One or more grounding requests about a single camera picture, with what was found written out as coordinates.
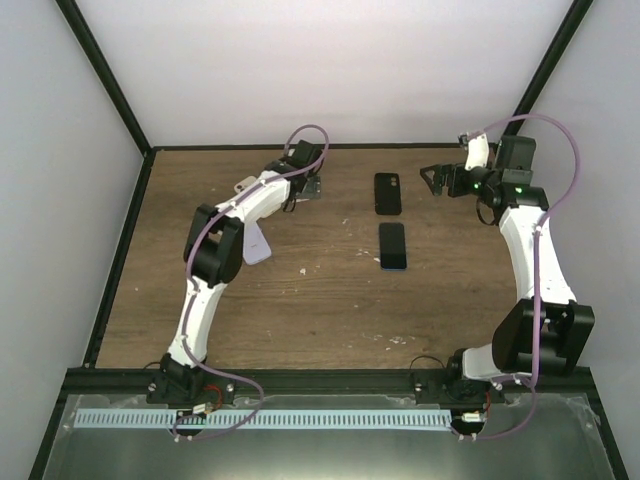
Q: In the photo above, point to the lavender phone case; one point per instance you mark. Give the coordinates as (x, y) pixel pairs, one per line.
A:
(256, 249)

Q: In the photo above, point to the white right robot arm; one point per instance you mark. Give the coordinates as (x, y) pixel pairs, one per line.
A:
(545, 333)

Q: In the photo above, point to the blue smartphone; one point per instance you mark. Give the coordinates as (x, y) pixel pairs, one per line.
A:
(392, 245)

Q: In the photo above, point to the black phone case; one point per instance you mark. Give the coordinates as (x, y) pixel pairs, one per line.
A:
(387, 194)

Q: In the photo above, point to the light blue slotted strip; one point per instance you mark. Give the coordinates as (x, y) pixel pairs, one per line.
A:
(419, 420)

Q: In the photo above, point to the black frame rail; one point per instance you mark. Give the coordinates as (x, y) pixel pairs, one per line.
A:
(427, 386)

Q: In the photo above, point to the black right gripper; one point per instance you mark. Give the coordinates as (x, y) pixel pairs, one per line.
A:
(454, 170)

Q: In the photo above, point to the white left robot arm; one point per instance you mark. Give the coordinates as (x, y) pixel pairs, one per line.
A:
(214, 256)

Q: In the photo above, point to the cream phone case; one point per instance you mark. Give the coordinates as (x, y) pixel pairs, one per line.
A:
(244, 184)

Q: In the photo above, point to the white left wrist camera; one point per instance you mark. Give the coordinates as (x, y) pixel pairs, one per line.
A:
(312, 189)

